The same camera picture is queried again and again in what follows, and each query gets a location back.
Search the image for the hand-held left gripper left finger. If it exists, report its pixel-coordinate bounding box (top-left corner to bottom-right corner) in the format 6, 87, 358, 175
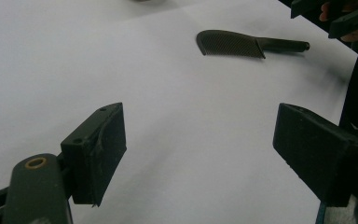
60, 102, 128, 207

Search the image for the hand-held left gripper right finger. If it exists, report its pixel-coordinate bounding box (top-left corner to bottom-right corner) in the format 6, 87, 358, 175
272, 103, 358, 208

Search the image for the dark green spatula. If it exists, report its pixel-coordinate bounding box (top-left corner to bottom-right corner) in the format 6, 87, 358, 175
195, 29, 310, 60

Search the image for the white table cover sheet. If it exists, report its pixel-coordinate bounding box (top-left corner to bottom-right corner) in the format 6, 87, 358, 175
0, 0, 358, 224

